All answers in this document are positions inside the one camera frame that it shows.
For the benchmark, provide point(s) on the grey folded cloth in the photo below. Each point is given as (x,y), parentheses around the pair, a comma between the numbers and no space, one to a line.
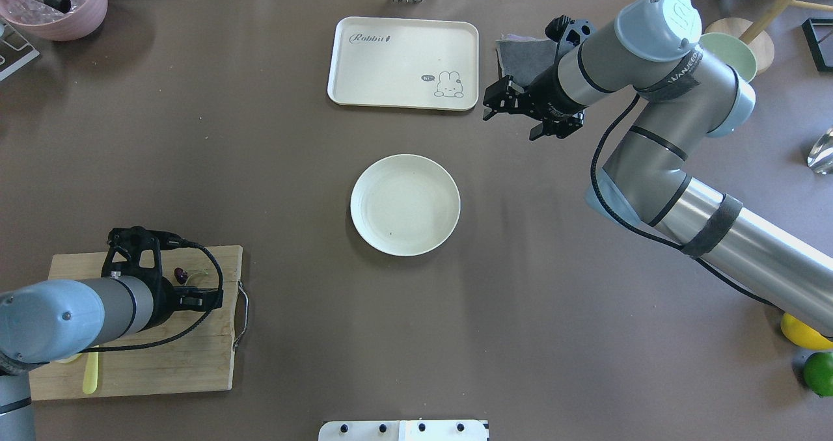
(525,59)

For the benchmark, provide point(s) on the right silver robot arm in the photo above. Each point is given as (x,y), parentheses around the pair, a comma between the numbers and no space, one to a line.
(653,46)

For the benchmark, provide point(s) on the cream round plate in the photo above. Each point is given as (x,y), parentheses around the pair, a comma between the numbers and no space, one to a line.
(405,205)

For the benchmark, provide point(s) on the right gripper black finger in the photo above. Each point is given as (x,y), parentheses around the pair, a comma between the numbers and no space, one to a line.
(501,97)

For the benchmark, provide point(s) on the wooden cutting board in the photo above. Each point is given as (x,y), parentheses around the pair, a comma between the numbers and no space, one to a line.
(201,361)

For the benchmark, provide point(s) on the white wire cup rack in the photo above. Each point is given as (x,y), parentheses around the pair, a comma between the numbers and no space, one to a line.
(16,50)

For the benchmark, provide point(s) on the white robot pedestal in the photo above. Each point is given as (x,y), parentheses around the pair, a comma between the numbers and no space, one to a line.
(405,430)

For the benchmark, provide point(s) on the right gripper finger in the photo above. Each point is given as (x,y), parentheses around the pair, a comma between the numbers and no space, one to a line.
(560,128)

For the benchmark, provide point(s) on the cream rabbit tray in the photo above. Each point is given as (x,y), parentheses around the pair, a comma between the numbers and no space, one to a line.
(404,63)

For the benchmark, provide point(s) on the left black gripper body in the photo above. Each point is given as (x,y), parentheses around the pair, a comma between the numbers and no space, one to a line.
(167,297)

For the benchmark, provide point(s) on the wooden glass stand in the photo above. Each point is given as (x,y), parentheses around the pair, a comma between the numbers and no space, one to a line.
(754,34)

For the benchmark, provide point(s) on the green lime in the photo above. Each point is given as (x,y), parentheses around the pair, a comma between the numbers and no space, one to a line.
(817,374)

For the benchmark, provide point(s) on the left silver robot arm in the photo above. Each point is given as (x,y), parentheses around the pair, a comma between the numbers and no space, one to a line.
(58,318)

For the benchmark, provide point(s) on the mint green bowl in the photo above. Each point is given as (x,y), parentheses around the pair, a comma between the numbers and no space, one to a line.
(733,52)

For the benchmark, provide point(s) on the steel ice scoop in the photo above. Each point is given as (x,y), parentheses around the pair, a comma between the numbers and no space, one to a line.
(819,158)

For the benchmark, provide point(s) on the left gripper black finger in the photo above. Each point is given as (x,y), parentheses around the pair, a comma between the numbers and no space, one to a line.
(198,300)

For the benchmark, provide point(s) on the dark red cherry pair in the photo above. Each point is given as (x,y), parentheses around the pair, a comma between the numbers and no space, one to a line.
(182,276)

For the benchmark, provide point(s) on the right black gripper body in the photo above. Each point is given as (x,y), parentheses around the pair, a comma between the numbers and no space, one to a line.
(545,96)

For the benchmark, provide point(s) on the yellow plastic knife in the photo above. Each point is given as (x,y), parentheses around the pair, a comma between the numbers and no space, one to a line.
(91,374)

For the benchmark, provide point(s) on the yellow lemon outer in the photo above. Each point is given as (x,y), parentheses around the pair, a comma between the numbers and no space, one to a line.
(802,335)

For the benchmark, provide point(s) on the pink ribbed bowl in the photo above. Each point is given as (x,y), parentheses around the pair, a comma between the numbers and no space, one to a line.
(82,18)

